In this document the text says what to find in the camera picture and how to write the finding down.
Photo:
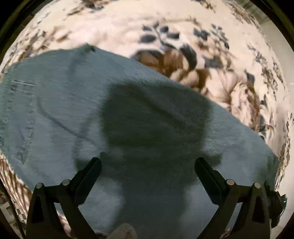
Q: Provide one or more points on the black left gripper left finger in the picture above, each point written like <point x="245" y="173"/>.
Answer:
<point x="43" y="220"/>

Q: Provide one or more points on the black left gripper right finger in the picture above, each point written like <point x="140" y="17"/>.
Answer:
<point x="253" y="218"/>

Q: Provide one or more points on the blue denim jeans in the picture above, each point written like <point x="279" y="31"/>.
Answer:
<point x="62" y="108"/>

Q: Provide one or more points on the floral bed quilt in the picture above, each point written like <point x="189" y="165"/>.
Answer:
<point x="214" y="47"/>

